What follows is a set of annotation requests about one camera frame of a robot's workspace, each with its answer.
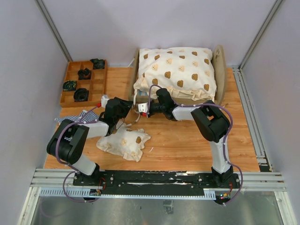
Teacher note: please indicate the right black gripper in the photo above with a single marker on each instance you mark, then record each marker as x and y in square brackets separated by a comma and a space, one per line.
[150, 113]

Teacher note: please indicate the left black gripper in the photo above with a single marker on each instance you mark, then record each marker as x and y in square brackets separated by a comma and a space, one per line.
[125, 105]

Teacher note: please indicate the large bear print cushion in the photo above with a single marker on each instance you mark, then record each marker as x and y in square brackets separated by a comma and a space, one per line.
[186, 72]

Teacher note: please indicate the wooden pet bed frame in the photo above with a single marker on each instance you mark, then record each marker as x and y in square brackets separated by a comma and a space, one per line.
[218, 63]

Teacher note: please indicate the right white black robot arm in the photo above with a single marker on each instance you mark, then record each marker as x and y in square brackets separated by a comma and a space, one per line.
[213, 125]

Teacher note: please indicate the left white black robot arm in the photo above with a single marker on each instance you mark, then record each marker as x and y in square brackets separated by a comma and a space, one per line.
[69, 140]

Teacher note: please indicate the small bear print pillow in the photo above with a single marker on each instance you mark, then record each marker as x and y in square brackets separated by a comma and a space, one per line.
[125, 142]

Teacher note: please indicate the blue striped cloth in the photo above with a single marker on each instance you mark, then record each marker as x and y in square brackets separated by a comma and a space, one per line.
[70, 118]

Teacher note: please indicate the wooden compartment tray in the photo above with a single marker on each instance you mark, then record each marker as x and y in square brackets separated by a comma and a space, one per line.
[96, 85]

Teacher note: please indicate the black rolled sock bottom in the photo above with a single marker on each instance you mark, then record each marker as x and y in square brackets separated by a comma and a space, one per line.
[81, 95]

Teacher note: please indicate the black rolled sock top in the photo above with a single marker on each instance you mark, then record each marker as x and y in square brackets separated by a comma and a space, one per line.
[98, 63]

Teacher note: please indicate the black rolled sock middle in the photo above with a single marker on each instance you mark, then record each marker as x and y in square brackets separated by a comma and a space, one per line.
[84, 74]

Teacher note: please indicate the black green rolled sock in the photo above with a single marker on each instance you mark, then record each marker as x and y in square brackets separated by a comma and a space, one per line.
[69, 85]

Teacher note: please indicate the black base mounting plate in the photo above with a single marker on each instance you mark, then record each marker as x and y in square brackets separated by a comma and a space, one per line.
[153, 183]

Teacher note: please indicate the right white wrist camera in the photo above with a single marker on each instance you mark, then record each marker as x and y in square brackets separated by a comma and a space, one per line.
[143, 109]

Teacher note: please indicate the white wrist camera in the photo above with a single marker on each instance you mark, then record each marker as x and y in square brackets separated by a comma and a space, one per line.
[104, 100]
[143, 109]

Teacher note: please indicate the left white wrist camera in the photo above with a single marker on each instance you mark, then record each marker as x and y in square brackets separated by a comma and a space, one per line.
[104, 100]

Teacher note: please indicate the aluminium rail frame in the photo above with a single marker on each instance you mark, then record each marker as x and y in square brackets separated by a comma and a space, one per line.
[159, 198]

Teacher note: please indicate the left aluminium corner post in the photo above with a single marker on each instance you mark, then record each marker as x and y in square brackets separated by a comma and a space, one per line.
[47, 17]

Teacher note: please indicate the aluminium corner post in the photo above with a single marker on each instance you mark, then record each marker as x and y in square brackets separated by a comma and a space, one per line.
[263, 28]
[47, 17]

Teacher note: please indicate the right aluminium corner post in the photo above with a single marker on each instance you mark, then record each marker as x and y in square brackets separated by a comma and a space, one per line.
[263, 28]

